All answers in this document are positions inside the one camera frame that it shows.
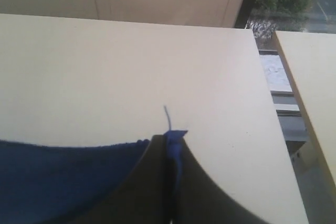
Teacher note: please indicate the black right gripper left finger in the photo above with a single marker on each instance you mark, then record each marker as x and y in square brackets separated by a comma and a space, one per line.
[144, 196]

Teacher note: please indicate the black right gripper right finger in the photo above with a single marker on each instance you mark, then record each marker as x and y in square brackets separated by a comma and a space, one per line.
[200, 200]

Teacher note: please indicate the blue towel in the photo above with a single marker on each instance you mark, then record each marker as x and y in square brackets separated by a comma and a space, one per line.
[54, 184]

